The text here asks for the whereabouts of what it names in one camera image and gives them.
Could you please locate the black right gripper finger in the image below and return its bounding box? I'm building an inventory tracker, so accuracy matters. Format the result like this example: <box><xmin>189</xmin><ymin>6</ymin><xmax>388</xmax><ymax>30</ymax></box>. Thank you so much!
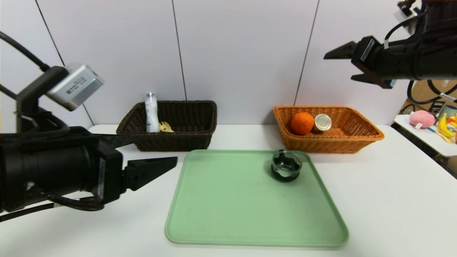
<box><xmin>351</xmin><ymin>73</ymin><xmax>374</xmax><ymax>84</ymax></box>
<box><xmin>323</xmin><ymin>41</ymin><xmax>359</xmax><ymax>60</ymax></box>

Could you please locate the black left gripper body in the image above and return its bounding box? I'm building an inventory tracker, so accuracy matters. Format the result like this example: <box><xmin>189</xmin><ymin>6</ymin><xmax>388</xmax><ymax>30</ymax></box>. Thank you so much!
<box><xmin>22</xmin><ymin>140</ymin><xmax>127</xmax><ymax>205</ymax></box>

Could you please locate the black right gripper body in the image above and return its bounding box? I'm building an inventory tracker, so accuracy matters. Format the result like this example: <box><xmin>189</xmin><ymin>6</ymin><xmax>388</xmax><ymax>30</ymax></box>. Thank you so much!
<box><xmin>351</xmin><ymin>35</ymin><xmax>422</xmax><ymax>89</ymax></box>

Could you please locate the white spray bottle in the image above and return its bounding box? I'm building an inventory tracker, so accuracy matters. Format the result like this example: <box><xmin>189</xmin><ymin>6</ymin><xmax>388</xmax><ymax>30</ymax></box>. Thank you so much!
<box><xmin>145</xmin><ymin>92</ymin><xmax>161</xmax><ymax>133</ymax></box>

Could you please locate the gold lid tin can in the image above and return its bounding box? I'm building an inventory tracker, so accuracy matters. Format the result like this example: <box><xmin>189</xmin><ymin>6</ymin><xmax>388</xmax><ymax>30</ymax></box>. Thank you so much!
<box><xmin>313</xmin><ymin>114</ymin><xmax>332</xmax><ymax>132</ymax></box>

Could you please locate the orange fruit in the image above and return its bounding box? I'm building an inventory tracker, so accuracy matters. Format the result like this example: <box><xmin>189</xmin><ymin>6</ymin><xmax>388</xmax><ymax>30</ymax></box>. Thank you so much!
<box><xmin>290</xmin><ymin>112</ymin><xmax>315</xmax><ymax>135</ymax></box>

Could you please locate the glass bowl black insert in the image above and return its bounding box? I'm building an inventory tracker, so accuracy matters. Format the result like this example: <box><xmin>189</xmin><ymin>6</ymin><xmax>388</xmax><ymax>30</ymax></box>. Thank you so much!
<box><xmin>271</xmin><ymin>150</ymin><xmax>303</xmax><ymax>182</ymax></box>

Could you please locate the dark brown wicker basket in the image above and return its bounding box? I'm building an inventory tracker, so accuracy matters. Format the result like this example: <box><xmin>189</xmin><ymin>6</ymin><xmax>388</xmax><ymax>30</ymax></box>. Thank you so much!
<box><xmin>116</xmin><ymin>100</ymin><xmax>217</xmax><ymax>152</ymax></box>

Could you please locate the orange wicker basket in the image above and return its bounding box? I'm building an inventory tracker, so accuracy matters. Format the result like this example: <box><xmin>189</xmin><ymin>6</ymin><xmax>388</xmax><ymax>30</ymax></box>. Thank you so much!
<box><xmin>273</xmin><ymin>105</ymin><xmax>385</xmax><ymax>154</ymax></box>

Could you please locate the pink plush toy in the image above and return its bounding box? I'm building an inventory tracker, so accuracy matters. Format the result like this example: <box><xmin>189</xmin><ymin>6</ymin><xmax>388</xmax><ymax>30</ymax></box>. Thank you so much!
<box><xmin>409</xmin><ymin>111</ymin><xmax>436</xmax><ymax>129</ymax></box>

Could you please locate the small black box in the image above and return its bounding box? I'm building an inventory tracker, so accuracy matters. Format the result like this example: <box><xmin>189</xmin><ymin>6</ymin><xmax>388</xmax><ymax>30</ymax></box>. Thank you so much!
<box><xmin>428</xmin><ymin>101</ymin><xmax>445</xmax><ymax>115</ymax></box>

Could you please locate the white side table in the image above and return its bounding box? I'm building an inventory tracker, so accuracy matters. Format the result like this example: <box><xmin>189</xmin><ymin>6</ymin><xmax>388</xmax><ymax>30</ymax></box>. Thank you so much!
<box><xmin>391</xmin><ymin>114</ymin><xmax>457</xmax><ymax>158</ymax></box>

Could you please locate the teal cup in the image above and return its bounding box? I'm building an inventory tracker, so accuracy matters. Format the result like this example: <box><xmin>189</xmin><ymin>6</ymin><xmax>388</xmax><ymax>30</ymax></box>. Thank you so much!
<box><xmin>439</xmin><ymin>105</ymin><xmax>457</xmax><ymax>120</ymax></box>

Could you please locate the yellow banana toy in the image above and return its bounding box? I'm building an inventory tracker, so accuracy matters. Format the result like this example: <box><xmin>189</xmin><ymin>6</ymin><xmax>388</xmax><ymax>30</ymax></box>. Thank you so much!
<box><xmin>436</xmin><ymin>114</ymin><xmax>457</xmax><ymax>144</ymax></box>

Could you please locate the light green plastic tray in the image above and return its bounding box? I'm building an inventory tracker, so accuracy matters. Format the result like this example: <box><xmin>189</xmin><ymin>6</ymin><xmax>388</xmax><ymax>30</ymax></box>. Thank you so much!
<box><xmin>165</xmin><ymin>149</ymin><xmax>350</xmax><ymax>247</ymax></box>

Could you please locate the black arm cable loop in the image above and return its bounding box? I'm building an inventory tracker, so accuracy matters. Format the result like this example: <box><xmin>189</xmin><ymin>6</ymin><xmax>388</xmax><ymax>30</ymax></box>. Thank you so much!
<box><xmin>407</xmin><ymin>79</ymin><xmax>457</xmax><ymax>105</ymax></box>

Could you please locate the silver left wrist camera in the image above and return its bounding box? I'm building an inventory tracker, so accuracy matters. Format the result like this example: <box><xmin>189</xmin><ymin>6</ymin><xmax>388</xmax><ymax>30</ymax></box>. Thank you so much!
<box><xmin>46</xmin><ymin>64</ymin><xmax>105</xmax><ymax>112</ymax></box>

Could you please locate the black left camera cable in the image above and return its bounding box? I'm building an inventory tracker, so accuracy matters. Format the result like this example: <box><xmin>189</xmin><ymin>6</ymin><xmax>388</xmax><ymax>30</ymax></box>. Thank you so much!
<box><xmin>0</xmin><ymin>31</ymin><xmax>51</xmax><ymax>72</ymax></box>

